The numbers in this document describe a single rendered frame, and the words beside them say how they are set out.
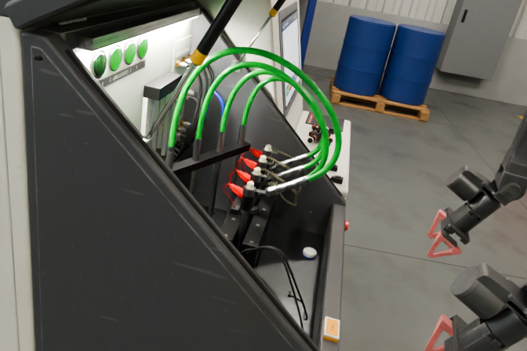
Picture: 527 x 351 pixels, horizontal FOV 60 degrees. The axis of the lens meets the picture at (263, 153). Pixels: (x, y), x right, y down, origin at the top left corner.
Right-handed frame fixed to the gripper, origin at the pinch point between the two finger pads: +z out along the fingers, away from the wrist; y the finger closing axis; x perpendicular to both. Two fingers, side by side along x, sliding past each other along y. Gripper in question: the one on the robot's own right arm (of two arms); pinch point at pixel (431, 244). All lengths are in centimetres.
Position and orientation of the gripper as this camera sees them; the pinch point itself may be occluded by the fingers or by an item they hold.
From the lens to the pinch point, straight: 128.6
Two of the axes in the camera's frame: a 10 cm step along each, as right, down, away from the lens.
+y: -3.3, 3.4, -8.8
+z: -5.7, 6.7, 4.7
